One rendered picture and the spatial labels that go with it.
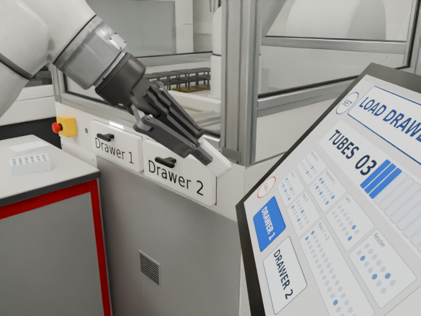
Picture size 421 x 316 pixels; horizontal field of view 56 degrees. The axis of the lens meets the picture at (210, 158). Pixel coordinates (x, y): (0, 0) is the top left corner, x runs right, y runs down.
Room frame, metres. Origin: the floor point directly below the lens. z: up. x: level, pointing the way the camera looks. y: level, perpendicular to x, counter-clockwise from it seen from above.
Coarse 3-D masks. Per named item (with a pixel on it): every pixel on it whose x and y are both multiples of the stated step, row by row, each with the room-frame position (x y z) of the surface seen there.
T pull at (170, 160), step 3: (156, 159) 0.98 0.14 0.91; (159, 159) 0.98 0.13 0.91; (162, 159) 0.97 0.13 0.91; (165, 159) 0.98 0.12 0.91; (168, 159) 0.97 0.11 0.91; (171, 159) 0.97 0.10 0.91; (174, 159) 0.98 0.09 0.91; (159, 162) 0.97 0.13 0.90; (162, 162) 0.97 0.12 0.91; (165, 162) 0.96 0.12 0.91; (168, 162) 0.95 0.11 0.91; (171, 162) 0.95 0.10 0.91; (174, 162) 0.97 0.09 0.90; (165, 165) 0.96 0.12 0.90; (168, 165) 0.95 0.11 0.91; (171, 165) 0.94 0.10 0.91; (174, 165) 0.94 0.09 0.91
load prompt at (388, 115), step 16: (368, 96) 0.52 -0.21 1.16; (384, 96) 0.49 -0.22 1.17; (400, 96) 0.46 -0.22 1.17; (352, 112) 0.52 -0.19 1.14; (368, 112) 0.49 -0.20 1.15; (384, 112) 0.45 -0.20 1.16; (400, 112) 0.43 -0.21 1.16; (416, 112) 0.40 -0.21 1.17; (368, 128) 0.45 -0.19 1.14; (384, 128) 0.43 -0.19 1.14; (400, 128) 0.40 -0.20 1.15; (416, 128) 0.38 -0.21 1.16; (400, 144) 0.38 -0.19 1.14; (416, 144) 0.36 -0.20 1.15; (416, 160) 0.34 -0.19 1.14
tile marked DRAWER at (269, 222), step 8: (272, 200) 0.51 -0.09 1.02; (264, 208) 0.51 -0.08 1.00; (272, 208) 0.49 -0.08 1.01; (256, 216) 0.51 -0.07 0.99; (264, 216) 0.49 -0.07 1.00; (272, 216) 0.47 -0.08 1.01; (280, 216) 0.45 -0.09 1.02; (256, 224) 0.49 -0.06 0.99; (264, 224) 0.47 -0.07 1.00; (272, 224) 0.45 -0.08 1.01; (280, 224) 0.44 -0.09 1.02; (256, 232) 0.47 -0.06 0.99; (264, 232) 0.45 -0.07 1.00; (272, 232) 0.44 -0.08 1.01; (280, 232) 0.42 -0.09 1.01; (264, 240) 0.44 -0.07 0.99; (272, 240) 0.42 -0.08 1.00; (264, 248) 0.42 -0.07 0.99
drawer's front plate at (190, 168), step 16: (144, 144) 1.09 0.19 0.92; (160, 144) 1.05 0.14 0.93; (144, 160) 1.09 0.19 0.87; (176, 160) 0.98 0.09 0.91; (192, 160) 0.93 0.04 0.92; (160, 176) 1.03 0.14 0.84; (192, 176) 0.93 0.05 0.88; (208, 176) 0.89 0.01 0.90; (192, 192) 0.93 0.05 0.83; (208, 192) 0.89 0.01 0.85
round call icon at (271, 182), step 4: (272, 176) 0.57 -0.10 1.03; (268, 180) 0.57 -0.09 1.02; (272, 180) 0.56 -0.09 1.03; (276, 180) 0.55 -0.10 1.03; (264, 184) 0.57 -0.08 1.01; (268, 184) 0.56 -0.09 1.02; (272, 184) 0.55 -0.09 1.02; (276, 184) 0.54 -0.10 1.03; (260, 188) 0.57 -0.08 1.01; (264, 188) 0.56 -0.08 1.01; (268, 188) 0.55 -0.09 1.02; (272, 188) 0.54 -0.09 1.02; (256, 192) 0.57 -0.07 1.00; (260, 192) 0.56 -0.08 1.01; (264, 192) 0.55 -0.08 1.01; (268, 192) 0.54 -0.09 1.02; (256, 196) 0.56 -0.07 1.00; (260, 196) 0.55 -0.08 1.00; (264, 196) 0.54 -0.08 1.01; (260, 200) 0.54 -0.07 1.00
